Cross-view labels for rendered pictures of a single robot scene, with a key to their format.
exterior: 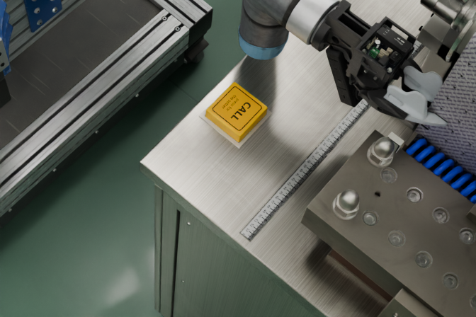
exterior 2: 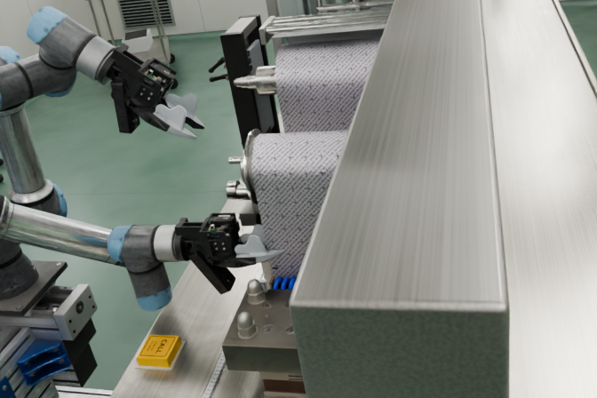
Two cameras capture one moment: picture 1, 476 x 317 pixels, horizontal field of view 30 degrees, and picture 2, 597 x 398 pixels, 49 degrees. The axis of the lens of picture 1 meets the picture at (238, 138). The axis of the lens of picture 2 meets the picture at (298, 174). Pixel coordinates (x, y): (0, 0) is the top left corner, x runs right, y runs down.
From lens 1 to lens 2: 58 cm
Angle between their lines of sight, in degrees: 38
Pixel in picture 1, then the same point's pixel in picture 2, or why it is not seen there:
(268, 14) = (142, 257)
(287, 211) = (222, 386)
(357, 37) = (198, 227)
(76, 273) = not seen: outside the picture
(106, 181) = not seen: outside the picture
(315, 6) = (166, 230)
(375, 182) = (261, 311)
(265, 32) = (149, 278)
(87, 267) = not seen: outside the picture
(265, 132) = (186, 353)
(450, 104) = (274, 232)
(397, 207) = (282, 315)
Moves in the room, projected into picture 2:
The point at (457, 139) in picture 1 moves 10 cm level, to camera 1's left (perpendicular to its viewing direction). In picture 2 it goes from (295, 258) to (246, 273)
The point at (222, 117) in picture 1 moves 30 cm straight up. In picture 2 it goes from (149, 355) to (107, 231)
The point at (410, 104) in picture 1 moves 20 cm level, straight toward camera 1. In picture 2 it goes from (253, 250) to (241, 318)
